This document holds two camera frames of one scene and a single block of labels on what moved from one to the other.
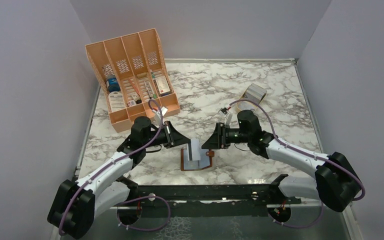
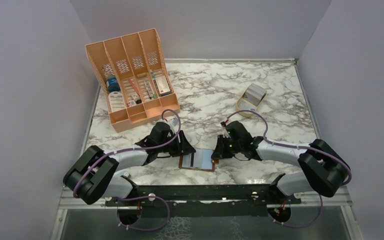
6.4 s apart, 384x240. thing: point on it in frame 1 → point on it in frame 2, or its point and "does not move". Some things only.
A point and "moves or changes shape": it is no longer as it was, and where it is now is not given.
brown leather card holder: [205, 161] moves or changes shape
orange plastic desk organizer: [131, 71] does not move
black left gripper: [174, 137] → [184, 147]
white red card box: [162, 84] does not move
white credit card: [195, 150] → [187, 160]
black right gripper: [218, 139] → [219, 152]
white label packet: [116, 100] does not move
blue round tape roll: [113, 85] does not move
